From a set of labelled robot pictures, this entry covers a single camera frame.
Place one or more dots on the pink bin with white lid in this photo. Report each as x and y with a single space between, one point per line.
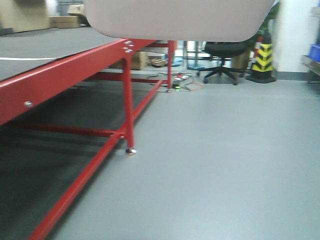
185 20

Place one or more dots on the cardboard box under table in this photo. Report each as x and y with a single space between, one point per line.
139 61

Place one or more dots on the black swivel office chair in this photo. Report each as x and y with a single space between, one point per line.
224 50

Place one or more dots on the yellow black striped bollard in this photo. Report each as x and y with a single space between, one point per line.
262 68

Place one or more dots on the red metal table frame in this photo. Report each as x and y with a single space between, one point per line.
58 123

